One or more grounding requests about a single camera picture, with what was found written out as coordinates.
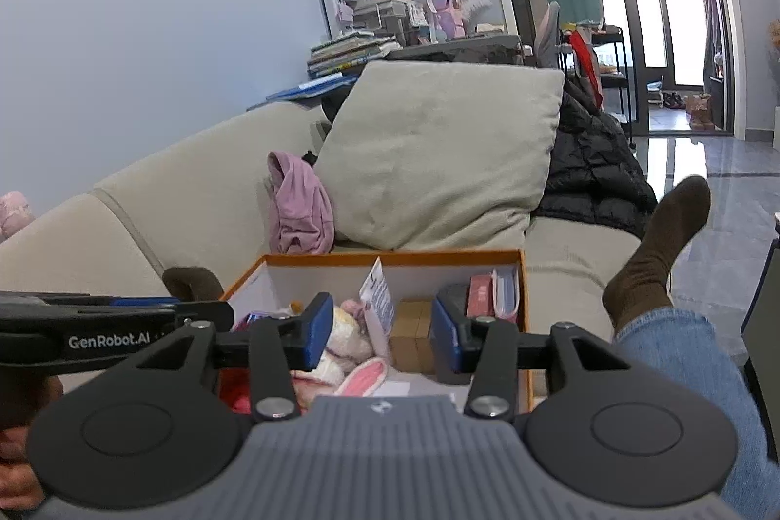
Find grey chair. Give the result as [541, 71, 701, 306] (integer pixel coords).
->
[535, 1, 562, 69]

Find grey desk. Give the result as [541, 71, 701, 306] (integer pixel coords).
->
[387, 33, 525, 68]

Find wooden blocks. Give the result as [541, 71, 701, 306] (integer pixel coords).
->
[390, 299, 437, 374]

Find stack of books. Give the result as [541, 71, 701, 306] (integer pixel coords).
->
[306, 31, 404, 80]

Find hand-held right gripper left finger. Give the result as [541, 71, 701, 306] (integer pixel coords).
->
[137, 292, 336, 425]

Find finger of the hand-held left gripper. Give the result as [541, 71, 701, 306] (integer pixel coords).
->
[37, 300, 236, 332]
[0, 292, 182, 312]

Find white desktop organizer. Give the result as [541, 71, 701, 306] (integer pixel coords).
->
[353, 0, 429, 37]

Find pink plush massage hammer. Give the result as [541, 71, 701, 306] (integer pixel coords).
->
[0, 191, 35, 244]

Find white blue leaflet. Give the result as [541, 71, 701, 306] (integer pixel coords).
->
[359, 257, 398, 354]

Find person's left hand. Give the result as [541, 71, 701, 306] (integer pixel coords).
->
[0, 374, 65, 510]

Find black trolley cart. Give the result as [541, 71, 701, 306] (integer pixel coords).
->
[561, 25, 635, 144]

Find left foot brown sock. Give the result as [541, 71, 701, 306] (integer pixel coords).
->
[162, 267, 225, 308]

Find beige cushion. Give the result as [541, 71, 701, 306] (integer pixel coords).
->
[315, 61, 566, 251]

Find black framed glass door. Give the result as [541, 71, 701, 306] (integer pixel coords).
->
[472, 0, 741, 137]

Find right leg brown sock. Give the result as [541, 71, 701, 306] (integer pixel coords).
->
[602, 175, 780, 520]

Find white paper sheet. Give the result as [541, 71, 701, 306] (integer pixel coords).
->
[370, 378, 416, 400]

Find pink purple toy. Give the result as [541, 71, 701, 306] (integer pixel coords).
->
[423, 0, 492, 39]

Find black puffer jacket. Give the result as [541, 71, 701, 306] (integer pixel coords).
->
[533, 81, 659, 241]

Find red garment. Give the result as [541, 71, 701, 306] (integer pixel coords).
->
[569, 29, 605, 107]

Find blue folder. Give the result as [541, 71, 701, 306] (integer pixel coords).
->
[247, 72, 361, 112]

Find beige sofa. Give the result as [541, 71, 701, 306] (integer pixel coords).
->
[0, 99, 660, 375]

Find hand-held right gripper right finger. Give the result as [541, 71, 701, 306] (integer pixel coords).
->
[429, 296, 642, 424]

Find orange cardboard box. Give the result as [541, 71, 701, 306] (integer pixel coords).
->
[218, 250, 534, 415]

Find white pink bunny plush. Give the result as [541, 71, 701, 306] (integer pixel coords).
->
[289, 299, 391, 399]

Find red pink box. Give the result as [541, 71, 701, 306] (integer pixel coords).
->
[466, 273, 498, 320]

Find dark coffee table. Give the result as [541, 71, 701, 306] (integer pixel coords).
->
[740, 212, 780, 370]

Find lilac garment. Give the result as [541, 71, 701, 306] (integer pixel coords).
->
[268, 150, 336, 256]

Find white board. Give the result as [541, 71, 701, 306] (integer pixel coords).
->
[317, 0, 355, 40]

